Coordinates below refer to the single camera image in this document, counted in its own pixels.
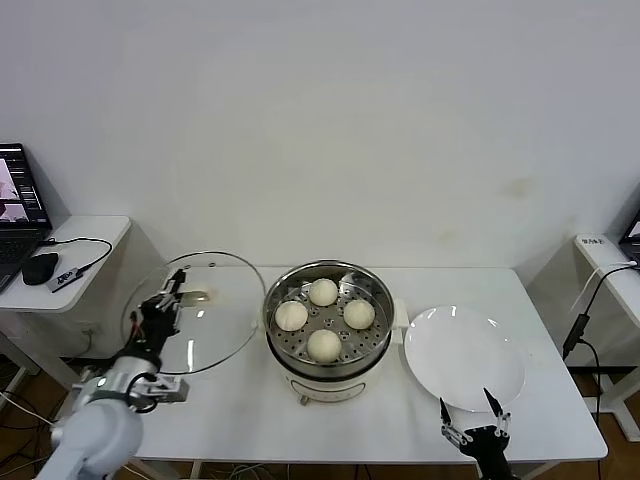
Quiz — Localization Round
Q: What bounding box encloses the white floor cable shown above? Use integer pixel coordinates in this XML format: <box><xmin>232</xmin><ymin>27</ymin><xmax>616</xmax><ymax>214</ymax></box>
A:
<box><xmin>0</xmin><ymin>390</ymin><xmax>59</xmax><ymax>429</ymax></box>

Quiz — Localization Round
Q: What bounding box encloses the cream electric cooker base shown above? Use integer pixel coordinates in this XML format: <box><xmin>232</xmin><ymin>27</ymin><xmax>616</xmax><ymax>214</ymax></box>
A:
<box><xmin>249</xmin><ymin>319</ymin><xmax>405</xmax><ymax>407</ymax></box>

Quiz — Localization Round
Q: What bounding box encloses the white strap cable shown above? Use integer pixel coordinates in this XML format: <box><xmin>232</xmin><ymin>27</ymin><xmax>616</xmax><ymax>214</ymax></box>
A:
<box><xmin>571</xmin><ymin>258</ymin><xmax>639</xmax><ymax>314</ymax></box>

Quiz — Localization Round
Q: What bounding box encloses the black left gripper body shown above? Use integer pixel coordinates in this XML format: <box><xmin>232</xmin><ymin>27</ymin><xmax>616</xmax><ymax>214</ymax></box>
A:
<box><xmin>132</xmin><ymin>302</ymin><xmax>182</xmax><ymax>357</ymax></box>

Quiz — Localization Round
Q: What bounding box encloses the black computer mouse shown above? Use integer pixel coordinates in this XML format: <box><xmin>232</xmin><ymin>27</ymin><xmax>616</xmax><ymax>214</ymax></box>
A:
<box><xmin>22</xmin><ymin>253</ymin><xmax>60</xmax><ymax>287</ymax></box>

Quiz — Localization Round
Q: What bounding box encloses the white steamed baozi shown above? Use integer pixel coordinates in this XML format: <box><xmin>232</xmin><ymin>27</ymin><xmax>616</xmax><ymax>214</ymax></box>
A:
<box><xmin>342</xmin><ymin>298</ymin><xmax>377</xmax><ymax>330</ymax></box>
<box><xmin>306</xmin><ymin>328</ymin><xmax>343</xmax><ymax>364</ymax></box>
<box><xmin>307</xmin><ymin>277</ymin><xmax>340</xmax><ymax>307</ymax></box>
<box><xmin>274</xmin><ymin>300</ymin><xmax>309</xmax><ymax>332</ymax></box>

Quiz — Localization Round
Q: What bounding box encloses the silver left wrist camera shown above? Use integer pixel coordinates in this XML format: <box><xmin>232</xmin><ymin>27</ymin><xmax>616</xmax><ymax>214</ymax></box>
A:
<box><xmin>148</xmin><ymin>375</ymin><xmax>191</xmax><ymax>404</ymax></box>

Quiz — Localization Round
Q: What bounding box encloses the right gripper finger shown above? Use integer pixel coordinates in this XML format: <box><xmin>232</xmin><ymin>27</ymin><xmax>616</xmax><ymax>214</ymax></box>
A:
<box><xmin>483</xmin><ymin>388</ymin><xmax>512</xmax><ymax>437</ymax></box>
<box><xmin>439</xmin><ymin>397</ymin><xmax>472</xmax><ymax>446</ymax></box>

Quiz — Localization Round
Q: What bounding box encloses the glass lid with cream handle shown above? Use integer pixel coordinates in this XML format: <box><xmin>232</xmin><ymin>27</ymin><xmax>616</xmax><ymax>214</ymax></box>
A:
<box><xmin>121</xmin><ymin>251</ymin><xmax>267</xmax><ymax>375</ymax></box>

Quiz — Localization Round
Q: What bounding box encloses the white side table with adapter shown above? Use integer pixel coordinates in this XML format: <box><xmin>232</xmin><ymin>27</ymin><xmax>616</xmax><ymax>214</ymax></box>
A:
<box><xmin>572</xmin><ymin>232</ymin><xmax>640</xmax><ymax>441</ymax></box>

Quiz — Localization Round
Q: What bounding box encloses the black drive cable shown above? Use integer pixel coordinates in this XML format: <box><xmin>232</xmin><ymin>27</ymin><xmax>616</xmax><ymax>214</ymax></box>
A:
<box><xmin>40</xmin><ymin>237</ymin><xmax>114</xmax><ymax>276</ymax></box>

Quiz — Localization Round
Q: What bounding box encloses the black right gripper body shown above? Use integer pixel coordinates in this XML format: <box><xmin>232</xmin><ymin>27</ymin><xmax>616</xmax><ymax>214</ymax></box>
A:
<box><xmin>464</xmin><ymin>427</ymin><xmax>516</xmax><ymax>480</ymax></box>

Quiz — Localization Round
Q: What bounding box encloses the white side table with laptop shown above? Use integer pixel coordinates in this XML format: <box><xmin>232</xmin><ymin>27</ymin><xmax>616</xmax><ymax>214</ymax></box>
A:
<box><xmin>0</xmin><ymin>215</ymin><xmax>134</xmax><ymax>421</ymax></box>

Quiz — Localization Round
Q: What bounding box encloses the white cable bundle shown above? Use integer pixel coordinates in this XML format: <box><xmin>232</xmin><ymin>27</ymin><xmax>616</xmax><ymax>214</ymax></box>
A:
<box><xmin>209</xmin><ymin>462</ymin><xmax>281</xmax><ymax>480</ymax></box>

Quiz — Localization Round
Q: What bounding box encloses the black portable drive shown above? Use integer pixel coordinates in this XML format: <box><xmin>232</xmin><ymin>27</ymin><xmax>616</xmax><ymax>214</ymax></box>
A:
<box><xmin>48</xmin><ymin>267</ymin><xmax>84</xmax><ymax>295</ymax></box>

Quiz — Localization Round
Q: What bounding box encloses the dark laptop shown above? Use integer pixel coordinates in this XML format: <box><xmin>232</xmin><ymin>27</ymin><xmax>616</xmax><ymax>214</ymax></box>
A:
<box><xmin>618</xmin><ymin>203</ymin><xmax>640</xmax><ymax>264</ymax></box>

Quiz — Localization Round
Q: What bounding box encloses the white round plate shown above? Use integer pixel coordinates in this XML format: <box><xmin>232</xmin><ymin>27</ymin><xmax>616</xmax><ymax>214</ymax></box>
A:
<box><xmin>403</xmin><ymin>305</ymin><xmax>527</xmax><ymax>413</ymax></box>

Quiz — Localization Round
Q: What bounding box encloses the stainless steel steamer basket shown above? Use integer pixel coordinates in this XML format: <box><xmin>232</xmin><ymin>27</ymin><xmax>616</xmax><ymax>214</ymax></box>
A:
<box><xmin>248</xmin><ymin>258</ymin><xmax>409</xmax><ymax>374</ymax></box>

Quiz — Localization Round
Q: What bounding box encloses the black laptop with lit screen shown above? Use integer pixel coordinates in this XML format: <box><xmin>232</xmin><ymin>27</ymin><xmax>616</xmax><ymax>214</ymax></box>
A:
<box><xmin>0</xmin><ymin>143</ymin><xmax>55</xmax><ymax>295</ymax></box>

